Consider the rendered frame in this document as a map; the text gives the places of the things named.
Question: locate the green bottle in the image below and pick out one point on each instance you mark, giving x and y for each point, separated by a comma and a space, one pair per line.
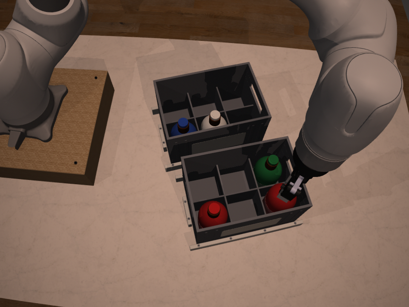
267, 170

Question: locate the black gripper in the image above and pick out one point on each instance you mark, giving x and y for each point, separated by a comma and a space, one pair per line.
301, 174

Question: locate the beige bottle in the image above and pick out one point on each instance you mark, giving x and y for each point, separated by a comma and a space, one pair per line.
213, 120

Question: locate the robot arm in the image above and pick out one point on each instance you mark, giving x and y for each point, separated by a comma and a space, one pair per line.
357, 93

